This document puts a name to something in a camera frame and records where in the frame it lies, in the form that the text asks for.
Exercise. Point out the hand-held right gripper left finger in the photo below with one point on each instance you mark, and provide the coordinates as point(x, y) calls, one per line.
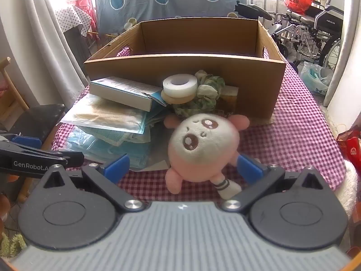
point(117, 166)

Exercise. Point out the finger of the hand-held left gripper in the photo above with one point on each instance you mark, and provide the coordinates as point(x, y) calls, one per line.
point(56, 155)
point(25, 141)

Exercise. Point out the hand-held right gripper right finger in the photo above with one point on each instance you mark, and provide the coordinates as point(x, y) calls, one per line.
point(249, 169)

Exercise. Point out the light blue cloth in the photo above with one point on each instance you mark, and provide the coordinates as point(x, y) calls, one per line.
point(112, 146)

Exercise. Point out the pink plush toy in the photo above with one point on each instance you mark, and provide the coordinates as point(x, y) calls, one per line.
point(203, 144)

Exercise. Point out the cotton swab packet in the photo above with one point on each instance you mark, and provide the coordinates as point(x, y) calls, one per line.
point(98, 115)

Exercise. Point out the gold packet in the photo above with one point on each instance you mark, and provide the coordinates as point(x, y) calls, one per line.
point(230, 98)

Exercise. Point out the blue and white carton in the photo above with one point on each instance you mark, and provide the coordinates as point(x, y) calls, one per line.
point(121, 90)

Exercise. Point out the beige tape roll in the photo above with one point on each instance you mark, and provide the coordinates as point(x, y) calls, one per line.
point(174, 99)

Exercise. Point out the green patterned scrunchie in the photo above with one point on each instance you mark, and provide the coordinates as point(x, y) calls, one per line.
point(208, 90)

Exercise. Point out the white tape roll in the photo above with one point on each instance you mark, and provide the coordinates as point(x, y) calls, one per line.
point(169, 86)

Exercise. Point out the brown cardboard box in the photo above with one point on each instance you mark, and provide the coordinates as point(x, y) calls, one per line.
point(127, 67)

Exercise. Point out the black seat cushion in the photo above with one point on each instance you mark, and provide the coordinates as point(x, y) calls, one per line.
point(39, 121)

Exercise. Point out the yellow fluffy mat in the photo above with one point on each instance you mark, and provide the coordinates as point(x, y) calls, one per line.
point(11, 245)

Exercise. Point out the white curtain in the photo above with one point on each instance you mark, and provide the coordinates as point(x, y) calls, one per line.
point(48, 48)
point(349, 48)

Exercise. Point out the white fluffy stool cover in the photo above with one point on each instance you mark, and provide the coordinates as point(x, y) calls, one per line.
point(348, 192)

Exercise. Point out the red gift bag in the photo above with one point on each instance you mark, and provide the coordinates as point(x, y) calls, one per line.
point(352, 146)

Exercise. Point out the dark cloth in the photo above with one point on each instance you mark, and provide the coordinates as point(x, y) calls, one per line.
point(79, 48)

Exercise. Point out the white plastic bag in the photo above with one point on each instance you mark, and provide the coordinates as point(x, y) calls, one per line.
point(316, 79)

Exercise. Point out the white polka dot cloth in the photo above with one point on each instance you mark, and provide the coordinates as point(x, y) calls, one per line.
point(73, 19)

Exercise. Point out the black padded seat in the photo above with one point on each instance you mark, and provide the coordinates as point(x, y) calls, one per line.
point(251, 10)

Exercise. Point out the folded wheelchair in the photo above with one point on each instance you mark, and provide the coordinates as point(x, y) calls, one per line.
point(324, 17)

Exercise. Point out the blue duvet with circles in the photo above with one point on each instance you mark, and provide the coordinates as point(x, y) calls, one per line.
point(183, 0)

